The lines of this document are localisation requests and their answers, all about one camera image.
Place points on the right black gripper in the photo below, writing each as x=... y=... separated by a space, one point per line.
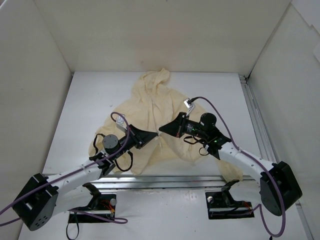
x=180 y=125

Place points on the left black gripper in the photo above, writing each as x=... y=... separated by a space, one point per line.
x=135 y=136

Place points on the cream yellow hooded jacket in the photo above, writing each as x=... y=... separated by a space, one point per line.
x=152 y=104

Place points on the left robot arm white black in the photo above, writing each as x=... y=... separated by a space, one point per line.
x=43 y=197

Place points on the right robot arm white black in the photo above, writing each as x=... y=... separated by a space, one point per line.
x=279 y=188

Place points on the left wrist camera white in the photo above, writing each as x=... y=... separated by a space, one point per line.
x=121 y=124

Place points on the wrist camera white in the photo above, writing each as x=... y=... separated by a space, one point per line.
x=189 y=103
x=121 y=124

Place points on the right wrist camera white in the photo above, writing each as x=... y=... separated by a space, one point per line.
x=189 y=103

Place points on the aluminium front rail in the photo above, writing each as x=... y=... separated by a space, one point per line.
x=115 y=183

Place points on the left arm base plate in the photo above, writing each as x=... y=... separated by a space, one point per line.
x=103 y=205

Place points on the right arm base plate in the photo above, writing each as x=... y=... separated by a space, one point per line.
x=222 y=206

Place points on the aluminium side rail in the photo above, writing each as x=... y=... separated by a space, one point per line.
x=264 y=141

